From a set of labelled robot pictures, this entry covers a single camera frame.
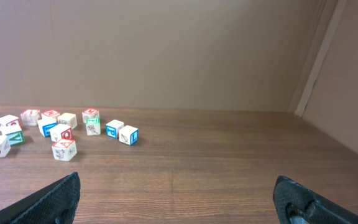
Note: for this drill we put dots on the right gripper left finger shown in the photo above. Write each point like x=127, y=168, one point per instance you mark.
x=55, y=203

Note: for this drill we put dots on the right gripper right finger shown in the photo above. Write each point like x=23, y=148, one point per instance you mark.
x=294, y=203

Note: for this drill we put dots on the red picture block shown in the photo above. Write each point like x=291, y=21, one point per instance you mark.
x=64, y=149

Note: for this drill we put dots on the plain block with red side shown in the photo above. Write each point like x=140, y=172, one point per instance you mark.
x=61, y=131

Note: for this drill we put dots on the green sided block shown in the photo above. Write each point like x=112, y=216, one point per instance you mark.
x=14, y=134

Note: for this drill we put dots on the blue sided block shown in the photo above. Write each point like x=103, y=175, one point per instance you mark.
x=45, y=124

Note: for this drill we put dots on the yellow top block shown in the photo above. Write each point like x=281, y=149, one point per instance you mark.
x=68, y=119

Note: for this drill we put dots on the green letter block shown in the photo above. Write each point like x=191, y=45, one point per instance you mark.
x=93, y=126

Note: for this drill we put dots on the red W block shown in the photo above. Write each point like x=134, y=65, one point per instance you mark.
x=54, y=114

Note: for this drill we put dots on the red A block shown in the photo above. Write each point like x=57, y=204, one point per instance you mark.
x=30, y=117

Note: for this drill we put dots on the plain block far left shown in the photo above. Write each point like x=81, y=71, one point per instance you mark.
x=9, y=120

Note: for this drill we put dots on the blue picture block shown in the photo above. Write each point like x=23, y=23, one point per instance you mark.
x=113, y=127

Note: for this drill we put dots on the red M block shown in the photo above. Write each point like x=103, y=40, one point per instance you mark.
x=90, y=113

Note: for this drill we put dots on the plain block far right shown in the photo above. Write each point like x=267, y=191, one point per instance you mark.
x=129, y=135

